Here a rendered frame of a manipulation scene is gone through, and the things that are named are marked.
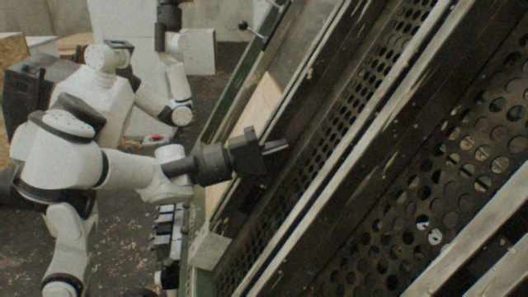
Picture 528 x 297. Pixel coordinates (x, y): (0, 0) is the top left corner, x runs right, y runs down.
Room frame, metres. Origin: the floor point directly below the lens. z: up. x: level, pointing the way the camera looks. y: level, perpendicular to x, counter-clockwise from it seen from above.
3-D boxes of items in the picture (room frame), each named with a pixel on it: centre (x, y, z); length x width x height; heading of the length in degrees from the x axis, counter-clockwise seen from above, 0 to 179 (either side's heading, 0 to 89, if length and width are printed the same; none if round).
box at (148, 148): (1.43, 0.50, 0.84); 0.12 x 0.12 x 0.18; 9
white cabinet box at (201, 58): (6.18, 1.15, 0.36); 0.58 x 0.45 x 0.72; 90
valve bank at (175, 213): (1.01, 0.37, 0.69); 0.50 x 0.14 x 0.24; 9
